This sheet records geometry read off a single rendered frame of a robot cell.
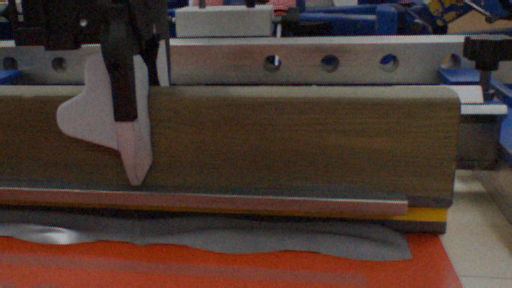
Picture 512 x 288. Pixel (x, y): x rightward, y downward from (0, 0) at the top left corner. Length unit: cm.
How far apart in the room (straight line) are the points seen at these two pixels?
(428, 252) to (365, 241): 4
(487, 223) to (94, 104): 28
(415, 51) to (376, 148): 31
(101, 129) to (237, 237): 11
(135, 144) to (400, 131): 17
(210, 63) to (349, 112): 34
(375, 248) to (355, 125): 8
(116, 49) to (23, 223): 16
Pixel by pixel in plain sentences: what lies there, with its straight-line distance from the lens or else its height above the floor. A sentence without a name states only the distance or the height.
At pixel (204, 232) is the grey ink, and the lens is 37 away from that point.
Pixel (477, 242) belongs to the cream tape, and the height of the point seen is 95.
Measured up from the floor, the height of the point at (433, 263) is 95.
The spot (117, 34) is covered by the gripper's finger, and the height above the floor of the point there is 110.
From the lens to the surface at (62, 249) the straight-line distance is 38.
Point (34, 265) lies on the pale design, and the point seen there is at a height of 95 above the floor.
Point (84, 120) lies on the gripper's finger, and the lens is 36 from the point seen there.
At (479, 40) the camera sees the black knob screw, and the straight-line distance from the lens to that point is 54.
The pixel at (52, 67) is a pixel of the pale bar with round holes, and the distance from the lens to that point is 72.
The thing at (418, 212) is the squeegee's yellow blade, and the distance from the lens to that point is 38.
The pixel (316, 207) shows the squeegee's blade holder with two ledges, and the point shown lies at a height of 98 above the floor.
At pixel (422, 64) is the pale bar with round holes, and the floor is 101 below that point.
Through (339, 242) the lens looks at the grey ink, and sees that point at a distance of 36.
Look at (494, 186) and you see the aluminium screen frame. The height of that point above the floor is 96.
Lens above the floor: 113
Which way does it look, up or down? 17 degrees down
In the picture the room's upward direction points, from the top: 2 degrees counter-clockwise
